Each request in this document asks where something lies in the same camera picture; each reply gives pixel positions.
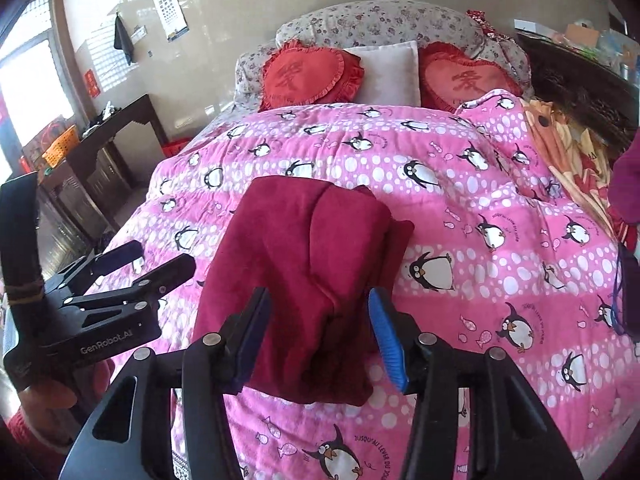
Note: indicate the orange plastic basket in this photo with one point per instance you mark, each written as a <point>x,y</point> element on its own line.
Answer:
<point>61,146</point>

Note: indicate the eye chart wall poster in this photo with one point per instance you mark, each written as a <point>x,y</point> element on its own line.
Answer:
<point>172,18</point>

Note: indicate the purple fleece sleeve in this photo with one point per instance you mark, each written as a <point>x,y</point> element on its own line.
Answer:
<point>624,191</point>

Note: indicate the dark carved wooden cabinet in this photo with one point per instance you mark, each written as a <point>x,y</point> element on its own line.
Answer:
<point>592,94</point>

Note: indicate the orange cartoon blanket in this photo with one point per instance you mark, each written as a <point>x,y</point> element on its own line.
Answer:
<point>579,161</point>

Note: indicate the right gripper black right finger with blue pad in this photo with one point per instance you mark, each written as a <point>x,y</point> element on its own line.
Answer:
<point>512,435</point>

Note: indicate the red heart cushion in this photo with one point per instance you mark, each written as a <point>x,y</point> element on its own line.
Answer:
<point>449,78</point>
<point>299,75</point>

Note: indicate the white pillow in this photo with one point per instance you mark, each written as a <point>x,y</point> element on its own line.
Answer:
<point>391,74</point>

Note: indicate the left red heart cushion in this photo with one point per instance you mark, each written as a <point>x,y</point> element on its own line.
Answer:
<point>299,75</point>

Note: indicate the floral padded headboard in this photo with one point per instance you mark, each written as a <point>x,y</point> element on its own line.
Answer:
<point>383,22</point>

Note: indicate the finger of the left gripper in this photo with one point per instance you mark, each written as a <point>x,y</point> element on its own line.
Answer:
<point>80,275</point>
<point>150,287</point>

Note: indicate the right red heart cushion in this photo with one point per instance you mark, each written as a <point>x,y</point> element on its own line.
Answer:
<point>449,78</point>

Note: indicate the dark red fleece garment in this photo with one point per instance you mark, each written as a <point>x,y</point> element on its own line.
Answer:
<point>319,249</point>

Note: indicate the left hand on gripper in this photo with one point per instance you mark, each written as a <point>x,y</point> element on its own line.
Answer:
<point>42,402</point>

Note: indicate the dark wooden desk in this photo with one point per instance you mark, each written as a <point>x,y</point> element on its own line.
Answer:
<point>82,197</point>

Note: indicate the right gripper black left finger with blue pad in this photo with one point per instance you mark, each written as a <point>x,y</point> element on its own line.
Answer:
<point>127,436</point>

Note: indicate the pink penguin quilt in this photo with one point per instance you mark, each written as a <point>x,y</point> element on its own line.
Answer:
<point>475,190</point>

